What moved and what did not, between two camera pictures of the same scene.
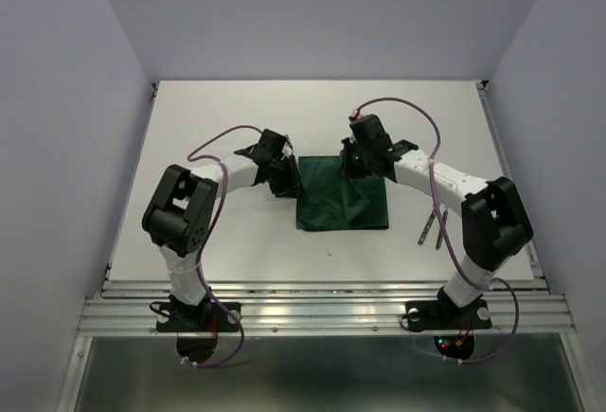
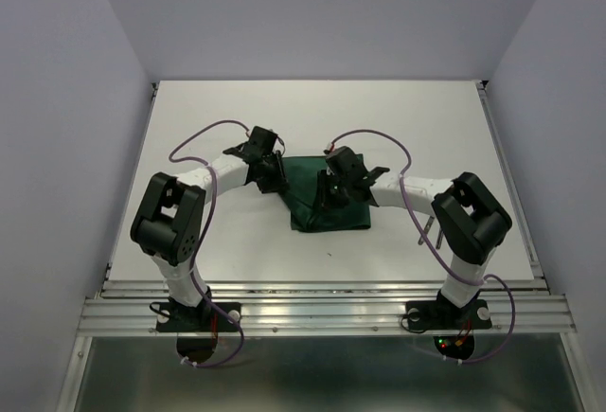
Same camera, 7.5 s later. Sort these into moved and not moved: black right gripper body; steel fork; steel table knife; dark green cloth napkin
Moved: black right gripper body; dark green cloth napkin
Not moved: steel fork; steel table knife
